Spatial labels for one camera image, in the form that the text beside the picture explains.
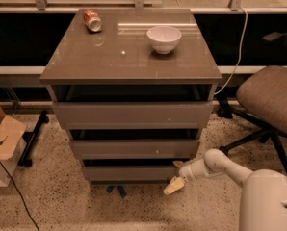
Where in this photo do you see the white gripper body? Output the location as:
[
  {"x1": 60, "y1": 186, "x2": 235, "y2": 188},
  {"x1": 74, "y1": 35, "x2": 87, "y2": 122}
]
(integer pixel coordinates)
[{"x1": 179, "y1": 160, "x2": 205, "y2": 181}]

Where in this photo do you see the grey drawer cabinet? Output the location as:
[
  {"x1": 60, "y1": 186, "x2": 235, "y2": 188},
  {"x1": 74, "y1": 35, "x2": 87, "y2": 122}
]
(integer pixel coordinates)
[{"x1": 40, "y1": 9, "x2": 222, "y2": 185}]

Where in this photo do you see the cardboard box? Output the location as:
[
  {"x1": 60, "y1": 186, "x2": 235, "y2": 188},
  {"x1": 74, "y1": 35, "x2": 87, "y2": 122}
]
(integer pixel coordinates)
[{"x1": 0, "y1": 107, "x2": 26, "y2": 187}]

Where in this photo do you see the grey bottom drawer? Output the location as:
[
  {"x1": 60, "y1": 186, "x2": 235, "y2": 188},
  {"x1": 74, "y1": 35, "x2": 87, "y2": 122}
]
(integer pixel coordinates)
[{"x1": 82, "y1": 166, "x2": 178, "y2": 182}]

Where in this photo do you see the blue tape cross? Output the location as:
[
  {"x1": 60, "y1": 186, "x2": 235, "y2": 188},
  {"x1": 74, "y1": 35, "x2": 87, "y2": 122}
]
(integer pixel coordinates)
[{"x1": 105, "y1": 185, "x2": 128, "y2": 200}]

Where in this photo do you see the red soda can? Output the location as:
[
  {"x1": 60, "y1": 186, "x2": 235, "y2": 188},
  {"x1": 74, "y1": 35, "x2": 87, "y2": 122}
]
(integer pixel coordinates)
[{"x1": 83, "y1": 10, "x2": 102, "y2": 33}]

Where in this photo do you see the grey drawer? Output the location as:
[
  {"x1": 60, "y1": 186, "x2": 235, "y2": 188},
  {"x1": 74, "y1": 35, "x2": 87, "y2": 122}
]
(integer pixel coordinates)
[
  {"x1": 82, "y1": 166, "x2": 178, "y2": 182},
  {"x1": 53, "y1": 102, "x2": 212, "y2": 130},
  {"x1": 70, "y1": 140, "x2": 199, "y2": 159}
]

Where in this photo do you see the white cable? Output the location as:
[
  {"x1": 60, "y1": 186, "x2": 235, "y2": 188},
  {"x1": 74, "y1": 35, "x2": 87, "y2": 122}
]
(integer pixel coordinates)
[{"x1": 213, "y1": 7, "x2": 249, "y2": 97}]

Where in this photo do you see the grey top drawer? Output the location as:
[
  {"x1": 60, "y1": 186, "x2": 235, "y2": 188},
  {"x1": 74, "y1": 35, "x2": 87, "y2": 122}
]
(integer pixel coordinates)
[{"x1": 53, "y1": 102, "x2": 212, "y2": 130}]

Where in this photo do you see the grey middle drawer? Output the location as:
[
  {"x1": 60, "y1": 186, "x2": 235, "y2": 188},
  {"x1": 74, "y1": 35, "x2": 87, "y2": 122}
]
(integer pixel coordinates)
[{"x1": 70, "y1": 140, "x2": 199, "y2": 159}]

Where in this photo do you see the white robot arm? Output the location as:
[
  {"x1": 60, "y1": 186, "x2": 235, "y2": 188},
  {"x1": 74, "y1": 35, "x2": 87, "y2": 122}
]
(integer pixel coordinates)
[{"x1": 164, "y1": 149, "x2": 287, "y2": 231}]

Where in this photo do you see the black floor cable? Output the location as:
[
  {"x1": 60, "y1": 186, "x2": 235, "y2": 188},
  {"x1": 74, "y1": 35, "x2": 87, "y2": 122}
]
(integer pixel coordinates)
[{"x1": 0, "y1": 142, "x2": 41, "y2": 231}]

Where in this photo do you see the black stand leg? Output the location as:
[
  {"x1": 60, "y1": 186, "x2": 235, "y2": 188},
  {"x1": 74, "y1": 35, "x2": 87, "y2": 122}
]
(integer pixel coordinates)
[{"x1": 18, "y1": 110, "x2": 49, "y2": 167}]

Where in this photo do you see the brown office chair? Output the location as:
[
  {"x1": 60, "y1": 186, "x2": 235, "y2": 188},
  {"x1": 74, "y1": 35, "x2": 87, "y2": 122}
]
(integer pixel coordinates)
[{"x1": 216, "y1": 65, "x2": 287, "y2": 174}]

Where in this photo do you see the white ceramic bowl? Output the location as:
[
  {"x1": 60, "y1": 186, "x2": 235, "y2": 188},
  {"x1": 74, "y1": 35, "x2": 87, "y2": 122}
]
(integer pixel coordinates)
[{"x1": 146, "y1": 26, "x2": 182, "y2": 54}]

